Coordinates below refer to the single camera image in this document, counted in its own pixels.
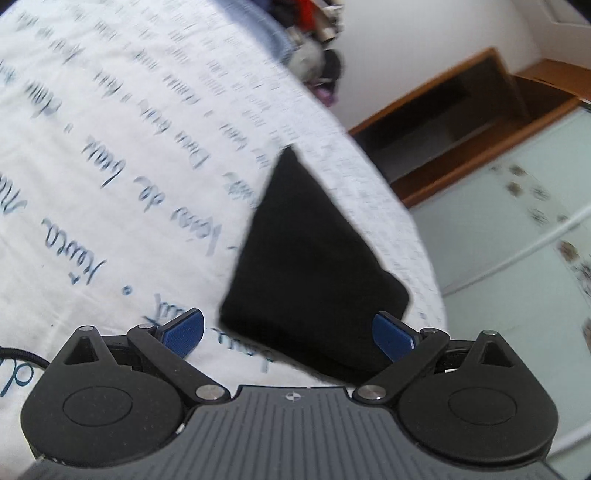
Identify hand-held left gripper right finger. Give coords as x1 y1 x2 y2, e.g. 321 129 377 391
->
353 311 516 408

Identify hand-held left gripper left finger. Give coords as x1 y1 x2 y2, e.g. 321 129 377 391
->
48 308 232 405

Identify black pants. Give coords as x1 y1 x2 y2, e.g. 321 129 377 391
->
219 145 413 387

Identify frosted glass wardrobe door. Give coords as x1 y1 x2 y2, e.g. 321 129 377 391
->
406 102 591 480

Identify white script-printed bed sheet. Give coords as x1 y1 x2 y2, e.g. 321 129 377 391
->
0 0 450 480

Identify purple cloth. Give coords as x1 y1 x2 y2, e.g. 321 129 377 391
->
313 80 339 108

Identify black bag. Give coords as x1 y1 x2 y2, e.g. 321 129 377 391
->
321 48 346 83

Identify grey bag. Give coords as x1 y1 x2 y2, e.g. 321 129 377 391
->
288 37 327 80

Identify black braided cable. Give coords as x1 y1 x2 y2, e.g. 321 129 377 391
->
0 346 51 371

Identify wooden door frame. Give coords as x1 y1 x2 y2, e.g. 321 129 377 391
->
348 46 591 209

